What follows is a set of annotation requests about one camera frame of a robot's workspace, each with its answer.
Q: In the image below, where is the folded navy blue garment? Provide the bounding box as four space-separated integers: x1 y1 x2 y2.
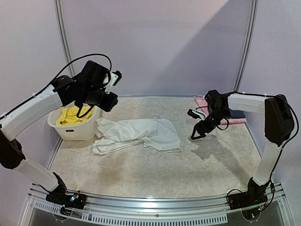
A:
230 110 246 119

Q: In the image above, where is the folded pink garment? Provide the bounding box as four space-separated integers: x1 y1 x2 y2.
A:
194 97 246 124

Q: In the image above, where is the left aluminium frame post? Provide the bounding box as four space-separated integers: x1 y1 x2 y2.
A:
54 0 71 63

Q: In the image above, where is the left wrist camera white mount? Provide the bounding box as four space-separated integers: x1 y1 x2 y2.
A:
103 70 122 94

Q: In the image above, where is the yellow garment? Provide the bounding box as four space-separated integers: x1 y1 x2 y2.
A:
55 106 94 126

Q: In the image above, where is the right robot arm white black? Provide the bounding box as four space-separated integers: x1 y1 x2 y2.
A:
190 89 297 205

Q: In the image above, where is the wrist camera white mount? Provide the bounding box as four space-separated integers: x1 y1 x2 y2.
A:
187 109 207 120
103 70 122 94

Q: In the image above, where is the aluminium frame post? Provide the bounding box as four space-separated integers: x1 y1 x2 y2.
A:
54 0 71 63
233 0 258 91

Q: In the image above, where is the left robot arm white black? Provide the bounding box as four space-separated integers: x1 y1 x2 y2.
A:
0 61 122 204

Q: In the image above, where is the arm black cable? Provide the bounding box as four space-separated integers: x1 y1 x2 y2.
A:
216 94 296 149
48 53 112 85

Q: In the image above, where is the white t-shirt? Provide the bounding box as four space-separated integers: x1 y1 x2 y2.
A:
92 118 181 155

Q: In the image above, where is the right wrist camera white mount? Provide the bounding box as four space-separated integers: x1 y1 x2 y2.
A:
187 109 207 120

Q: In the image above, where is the front aluminium rail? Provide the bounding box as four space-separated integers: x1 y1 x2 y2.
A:
21 183 294 226

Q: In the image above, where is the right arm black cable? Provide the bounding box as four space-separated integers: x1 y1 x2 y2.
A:
216 94 296 149

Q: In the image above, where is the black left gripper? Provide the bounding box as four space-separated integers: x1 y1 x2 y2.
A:
82 86 119 112

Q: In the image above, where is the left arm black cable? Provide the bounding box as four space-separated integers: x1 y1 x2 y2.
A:
48 53 112 85

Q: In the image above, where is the right aluminium frame post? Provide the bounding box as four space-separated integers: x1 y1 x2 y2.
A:
233 0 258 91

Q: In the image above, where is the white plastic laundry basket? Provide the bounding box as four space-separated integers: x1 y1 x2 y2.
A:
47 105 101 141

